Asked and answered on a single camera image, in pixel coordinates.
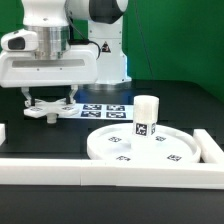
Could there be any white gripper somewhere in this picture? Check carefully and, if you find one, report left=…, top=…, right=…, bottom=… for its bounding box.
left=0, top=28, right=98, bottom=107

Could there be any white cross-shaped table base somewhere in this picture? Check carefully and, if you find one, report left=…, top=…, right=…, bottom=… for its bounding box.
left=24, top=98, right=79, bottom=124

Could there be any white round table top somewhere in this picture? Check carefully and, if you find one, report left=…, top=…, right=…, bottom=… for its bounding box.
left=87, top=123, right=201, bottom=164

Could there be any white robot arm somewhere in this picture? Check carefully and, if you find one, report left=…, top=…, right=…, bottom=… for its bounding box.
left=0, top=0, right=130, bottom=95

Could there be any white marker sheet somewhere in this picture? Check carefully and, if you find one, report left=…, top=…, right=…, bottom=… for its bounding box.
left=69, top=103, right=133, bottom=120

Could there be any white left fence rail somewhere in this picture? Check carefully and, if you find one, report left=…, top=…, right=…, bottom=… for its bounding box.
left=0, top=124, right=6, bottom=146

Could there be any white fence rail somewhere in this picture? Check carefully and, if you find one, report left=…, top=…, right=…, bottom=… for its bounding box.
left=0, top=124, right=6, bottom=146
left=0, top=158, right=224, bottom=190
left=193, top=129, right=224, bottom=165

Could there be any white front fence rail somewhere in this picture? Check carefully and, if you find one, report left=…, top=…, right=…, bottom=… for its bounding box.
left=0, top=158, right=224, bottom=190

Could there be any white right fence rail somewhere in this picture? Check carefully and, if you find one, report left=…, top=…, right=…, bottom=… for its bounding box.
left=193, top=129, right=224, bottom=165

